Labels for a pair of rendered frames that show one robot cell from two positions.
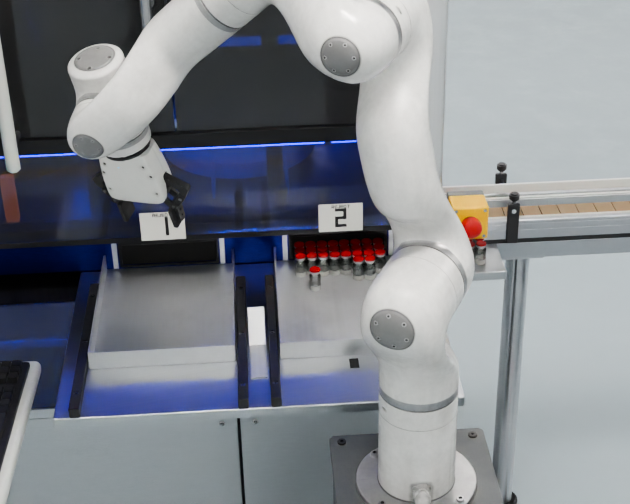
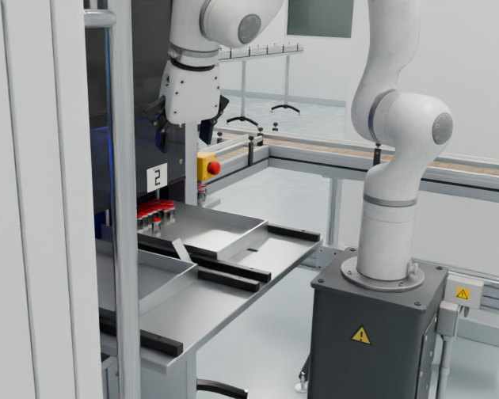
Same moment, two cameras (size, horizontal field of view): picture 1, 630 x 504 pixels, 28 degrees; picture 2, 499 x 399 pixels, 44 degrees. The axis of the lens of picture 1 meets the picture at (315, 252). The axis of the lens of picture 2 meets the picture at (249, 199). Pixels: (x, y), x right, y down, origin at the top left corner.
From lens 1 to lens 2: 1.76 m
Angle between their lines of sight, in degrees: 55
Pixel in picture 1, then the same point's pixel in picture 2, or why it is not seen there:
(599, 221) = (225, 165)
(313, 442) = (146, 373)
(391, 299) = (439, 107)
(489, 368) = not seen: hidden behind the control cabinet
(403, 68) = not seen: outside the picture
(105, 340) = not seen: hidden behind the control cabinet
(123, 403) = (189, 329)
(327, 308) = (184, 239)
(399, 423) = (406, 218)
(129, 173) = (203, 87)
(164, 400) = (208, 313)
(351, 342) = (244, 237)
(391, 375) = (405, 181)
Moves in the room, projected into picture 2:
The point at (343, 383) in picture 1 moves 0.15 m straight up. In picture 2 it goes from (269, 258) to (272, 198)
